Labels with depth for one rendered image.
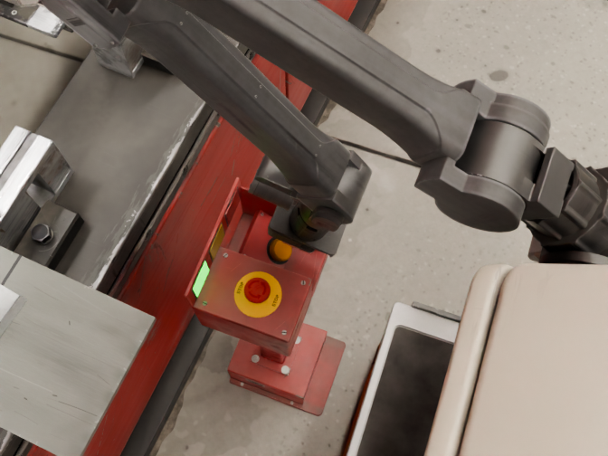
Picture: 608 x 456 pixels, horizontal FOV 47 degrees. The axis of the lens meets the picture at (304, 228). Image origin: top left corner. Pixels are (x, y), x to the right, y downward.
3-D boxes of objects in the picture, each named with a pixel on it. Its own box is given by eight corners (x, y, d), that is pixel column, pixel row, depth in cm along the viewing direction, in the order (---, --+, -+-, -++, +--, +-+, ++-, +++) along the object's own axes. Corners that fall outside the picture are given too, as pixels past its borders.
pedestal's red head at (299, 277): (289, 357, 114) (288, 334, 97) (200, 324, 116) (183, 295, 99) (330, 250, 120) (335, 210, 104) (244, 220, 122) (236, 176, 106)
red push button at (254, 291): (265, 311, 105) (264, 306, 101) (241, 302, 105) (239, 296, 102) (275, 288, 106) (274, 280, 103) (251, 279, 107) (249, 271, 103)
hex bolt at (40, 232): (46, 248, 94) (42, 243, 93) (29, 240, 95) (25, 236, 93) (57, 231, 95) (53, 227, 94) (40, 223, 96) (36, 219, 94)
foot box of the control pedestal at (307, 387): (320, 417, 174) (322, 412, 163) (228, 383, 177) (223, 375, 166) (346, 343, 181) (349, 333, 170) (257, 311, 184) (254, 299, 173)
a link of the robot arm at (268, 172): (343, 225, 80) (369, 162, 83) (252, 184, 79) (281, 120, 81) (318, 245, 92) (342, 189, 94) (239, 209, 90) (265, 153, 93)
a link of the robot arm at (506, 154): (568, 226, 61) (584, 173, 62) (497, 167, 56) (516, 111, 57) (488, 230, 68) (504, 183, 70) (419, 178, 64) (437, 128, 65)
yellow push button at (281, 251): (280, 265, 115) (288, 264, 114) (262, 255, 114) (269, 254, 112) (289, 245, 117) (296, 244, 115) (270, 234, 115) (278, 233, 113)
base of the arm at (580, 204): (626, 284, 61) (648, 169, 65) (574, 242, 58) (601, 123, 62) (543, 288, 68) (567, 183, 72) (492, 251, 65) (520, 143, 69)
